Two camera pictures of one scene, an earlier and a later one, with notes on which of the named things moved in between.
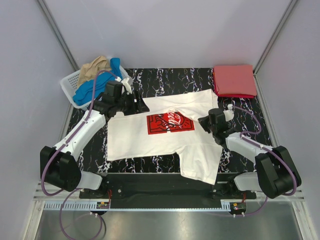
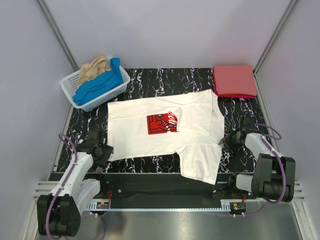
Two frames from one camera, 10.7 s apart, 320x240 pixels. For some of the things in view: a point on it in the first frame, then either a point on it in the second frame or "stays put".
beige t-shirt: (89, 71) stays put
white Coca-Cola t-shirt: (171, 126) stays put
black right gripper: (203, 122) → (227, 141)
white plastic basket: (69, 84) stays put
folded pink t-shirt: (235, 79) stays put
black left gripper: (139, 107) → (107, 151)
